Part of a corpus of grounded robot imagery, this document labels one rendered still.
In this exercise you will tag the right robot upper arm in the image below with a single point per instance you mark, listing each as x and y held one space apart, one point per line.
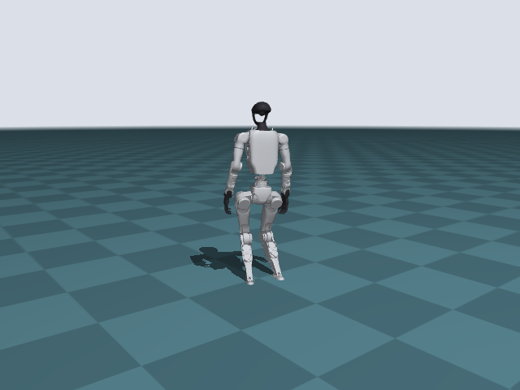
284 152

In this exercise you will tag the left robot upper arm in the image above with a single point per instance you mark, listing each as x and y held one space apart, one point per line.
240 139

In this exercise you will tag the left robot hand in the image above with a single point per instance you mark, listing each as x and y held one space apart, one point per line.
226 201

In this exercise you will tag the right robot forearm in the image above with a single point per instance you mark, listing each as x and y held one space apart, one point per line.
285 184

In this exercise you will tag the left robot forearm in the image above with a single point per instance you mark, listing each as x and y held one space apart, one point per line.
231 180

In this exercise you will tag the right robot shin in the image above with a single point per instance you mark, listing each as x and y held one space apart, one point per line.
271 252

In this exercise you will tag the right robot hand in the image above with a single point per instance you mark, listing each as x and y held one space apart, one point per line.
284 206

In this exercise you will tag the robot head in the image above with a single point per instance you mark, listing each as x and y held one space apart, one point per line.
261 108

